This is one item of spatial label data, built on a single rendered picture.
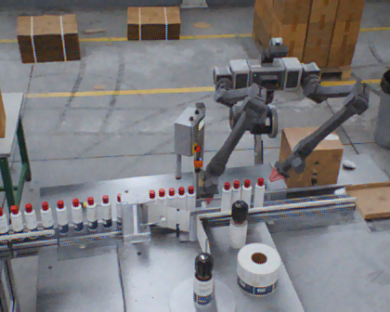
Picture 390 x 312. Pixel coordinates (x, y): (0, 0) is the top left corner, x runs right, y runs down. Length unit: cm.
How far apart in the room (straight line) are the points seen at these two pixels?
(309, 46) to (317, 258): 356
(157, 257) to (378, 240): 119
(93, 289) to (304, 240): 114
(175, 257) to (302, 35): 375
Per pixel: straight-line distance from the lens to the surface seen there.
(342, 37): 648
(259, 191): 325
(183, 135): 296
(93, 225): 319
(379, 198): 367
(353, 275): 317
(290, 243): 325
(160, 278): 296
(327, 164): 355
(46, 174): 514
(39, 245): 323
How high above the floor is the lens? 304
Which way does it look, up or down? 35 degrees down
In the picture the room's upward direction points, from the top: 1 degrees clockwise
